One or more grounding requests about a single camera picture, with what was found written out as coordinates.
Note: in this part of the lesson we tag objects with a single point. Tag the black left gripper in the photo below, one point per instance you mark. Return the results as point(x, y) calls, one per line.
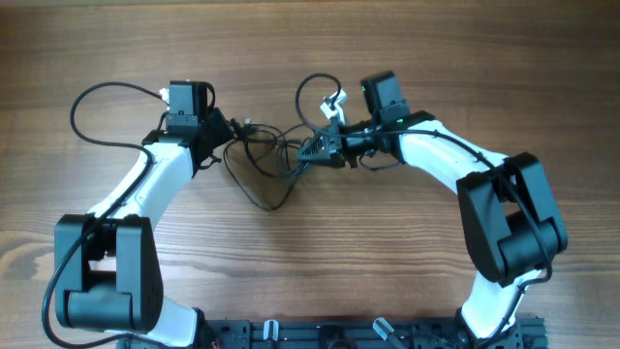
point(223, 133)

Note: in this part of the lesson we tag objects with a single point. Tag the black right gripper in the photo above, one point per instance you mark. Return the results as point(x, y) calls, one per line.
point(333, 156)

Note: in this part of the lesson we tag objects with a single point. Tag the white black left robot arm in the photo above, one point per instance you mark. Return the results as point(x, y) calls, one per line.
point(107, 275)

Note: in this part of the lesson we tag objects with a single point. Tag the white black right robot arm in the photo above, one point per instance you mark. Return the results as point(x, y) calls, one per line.
point(513, 228)

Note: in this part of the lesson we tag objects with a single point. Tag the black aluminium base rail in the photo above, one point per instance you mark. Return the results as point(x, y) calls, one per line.
point(442, 332)

